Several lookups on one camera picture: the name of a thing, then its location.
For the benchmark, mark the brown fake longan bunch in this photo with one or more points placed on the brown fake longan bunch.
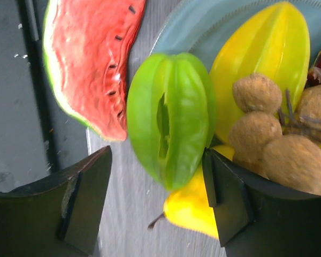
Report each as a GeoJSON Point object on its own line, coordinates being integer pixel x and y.
{"type": "Point", "coordinates": [275, 140]}

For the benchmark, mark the fake watermelon slice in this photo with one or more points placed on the fake watermelon slice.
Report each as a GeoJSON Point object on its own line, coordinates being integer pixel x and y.
{"type": "Point", "coordinates": [86, 47]}

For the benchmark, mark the yellow fake fruit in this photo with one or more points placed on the yellow fake fruit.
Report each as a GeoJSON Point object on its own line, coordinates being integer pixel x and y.
{"type": "Point", "coordinates": [188, 208]}

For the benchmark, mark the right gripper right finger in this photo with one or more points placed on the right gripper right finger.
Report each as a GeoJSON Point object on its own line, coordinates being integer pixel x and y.
{"type": "Point", "coordinates": [257, 217]}

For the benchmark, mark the grey-blue round plate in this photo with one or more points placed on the grey-blue round plate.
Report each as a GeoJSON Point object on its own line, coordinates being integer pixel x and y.
{"type": "Point", "coordinates": [202, 27]}

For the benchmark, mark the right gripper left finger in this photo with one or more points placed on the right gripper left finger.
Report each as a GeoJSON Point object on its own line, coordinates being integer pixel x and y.
{"type": "Point", "coordinates": [58, 215]}

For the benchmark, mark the green fake starfruit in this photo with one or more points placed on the green fake starfruit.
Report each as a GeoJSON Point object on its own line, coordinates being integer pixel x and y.
{"type": "Point", "coordinates": [171, 116]}

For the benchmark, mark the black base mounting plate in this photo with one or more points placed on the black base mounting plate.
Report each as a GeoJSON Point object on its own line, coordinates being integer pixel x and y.
{"type": "Point", "coordinates": [36, 137]}

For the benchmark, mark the yellow fake starfruit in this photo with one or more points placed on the yellow fake starfruit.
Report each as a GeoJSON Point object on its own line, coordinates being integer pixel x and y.
{"type": "Point", "coordinates": [275, 42]}

